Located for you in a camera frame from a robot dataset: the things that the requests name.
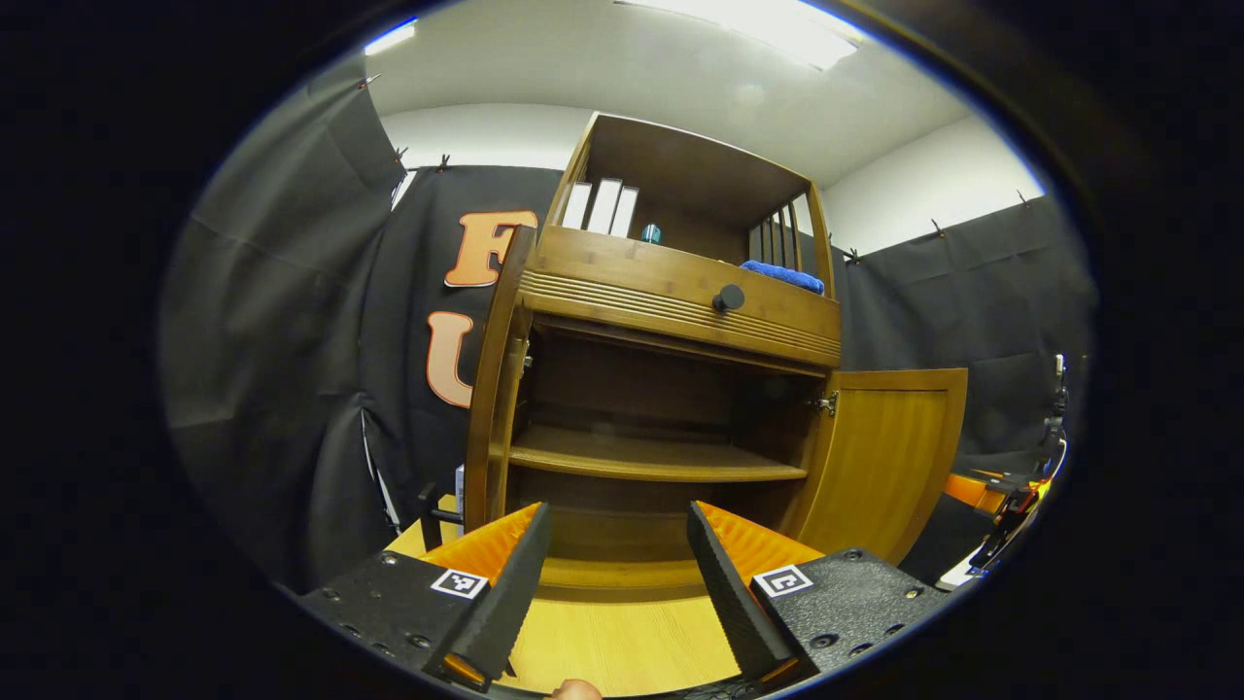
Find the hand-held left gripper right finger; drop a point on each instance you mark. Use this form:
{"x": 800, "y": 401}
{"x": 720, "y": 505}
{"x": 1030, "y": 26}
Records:
{"x": 734, "y": 603}

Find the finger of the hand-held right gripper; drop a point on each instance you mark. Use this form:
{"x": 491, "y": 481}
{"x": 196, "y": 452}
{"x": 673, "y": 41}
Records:
{"x": 982, "y": 491}

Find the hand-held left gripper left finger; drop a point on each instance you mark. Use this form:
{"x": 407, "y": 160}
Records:
{"x": 505, "y": 603}

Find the wooden cabinet door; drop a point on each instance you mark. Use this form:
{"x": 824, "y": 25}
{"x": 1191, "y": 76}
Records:
{"x": 491, "y": 389}
{"x": 884, "y": 467}

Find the wooden double-door shoe cabinet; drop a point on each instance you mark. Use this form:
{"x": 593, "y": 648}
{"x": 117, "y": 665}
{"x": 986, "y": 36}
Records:
{"x": 641, "y": 457}

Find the dark metal stand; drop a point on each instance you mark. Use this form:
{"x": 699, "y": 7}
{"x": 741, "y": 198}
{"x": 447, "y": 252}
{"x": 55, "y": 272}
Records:
{"x": 1057, "y": 399}

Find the white printed box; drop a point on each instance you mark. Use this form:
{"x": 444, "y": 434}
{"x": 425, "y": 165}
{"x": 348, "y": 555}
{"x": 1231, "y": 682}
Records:
{"x": 459, "y": 491}

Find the blue folded cloth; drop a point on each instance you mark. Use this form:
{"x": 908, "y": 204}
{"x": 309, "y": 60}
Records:
{"x": 782, "y": 277}

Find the wooden drawer with black knob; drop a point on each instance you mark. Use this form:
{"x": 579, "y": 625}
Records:
{"x": 622, "y": 282}

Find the teal cup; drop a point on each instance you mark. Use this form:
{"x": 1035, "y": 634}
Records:
{"x": 651, "y": 234}

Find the white book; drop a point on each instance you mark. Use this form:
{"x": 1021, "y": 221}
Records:
{"x": 604, "y": 206}
{"x": 576, "y": 206}
{"x": 624, "y": 212}

